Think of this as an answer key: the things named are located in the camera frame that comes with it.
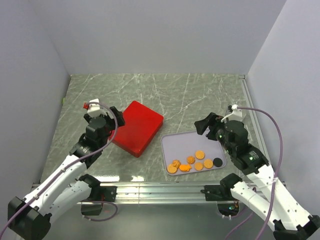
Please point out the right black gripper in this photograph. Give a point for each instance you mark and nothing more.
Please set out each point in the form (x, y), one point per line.
(201, 125)

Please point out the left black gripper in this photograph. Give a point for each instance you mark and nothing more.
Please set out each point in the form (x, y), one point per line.
(119, 114)

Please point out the red box lid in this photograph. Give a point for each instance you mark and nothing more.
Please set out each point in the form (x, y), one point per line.
(137, 112)

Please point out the red cookie box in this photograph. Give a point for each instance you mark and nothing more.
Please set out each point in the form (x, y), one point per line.
(134, 137)

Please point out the lilac plastic tray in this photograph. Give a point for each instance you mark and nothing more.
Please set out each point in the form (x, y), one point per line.
(178, 146)

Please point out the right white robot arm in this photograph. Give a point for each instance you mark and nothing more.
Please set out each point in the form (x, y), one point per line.
(287, 219)

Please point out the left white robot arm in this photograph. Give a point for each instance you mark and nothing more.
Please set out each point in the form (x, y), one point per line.
(32, 216)

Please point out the dotted round biscuit middle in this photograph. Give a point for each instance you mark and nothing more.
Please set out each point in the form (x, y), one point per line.
(200, 155)

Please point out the dotted round biscuit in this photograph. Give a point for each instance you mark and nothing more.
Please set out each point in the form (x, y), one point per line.
(171, 169)
(200, 155)
(208, 163)

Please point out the dotted round biscuit right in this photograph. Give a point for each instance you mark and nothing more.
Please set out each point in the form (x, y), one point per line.
(208, 163)

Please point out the swirl cookie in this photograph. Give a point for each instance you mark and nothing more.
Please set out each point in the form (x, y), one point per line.
(190, 159)
(176, 163)

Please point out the black sandwich cookie right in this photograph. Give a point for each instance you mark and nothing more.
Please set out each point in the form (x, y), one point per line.
(217, 162)

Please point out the plain orange round cookie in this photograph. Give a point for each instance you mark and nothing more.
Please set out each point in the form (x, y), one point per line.
(198, 166)

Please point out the swirl cookie lower left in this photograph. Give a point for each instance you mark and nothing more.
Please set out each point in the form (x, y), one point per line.
(176, 163)

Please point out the dotted round biscuit left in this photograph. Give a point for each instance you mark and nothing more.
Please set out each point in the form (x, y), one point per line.
(171, 169)

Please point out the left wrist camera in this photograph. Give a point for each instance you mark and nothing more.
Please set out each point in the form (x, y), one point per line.
(93, 109)

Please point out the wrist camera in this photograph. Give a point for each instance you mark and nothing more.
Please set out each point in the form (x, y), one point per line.
(233, 113)
(93, 109)

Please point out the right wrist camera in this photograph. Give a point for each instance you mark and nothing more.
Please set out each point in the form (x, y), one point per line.
(233, 113)

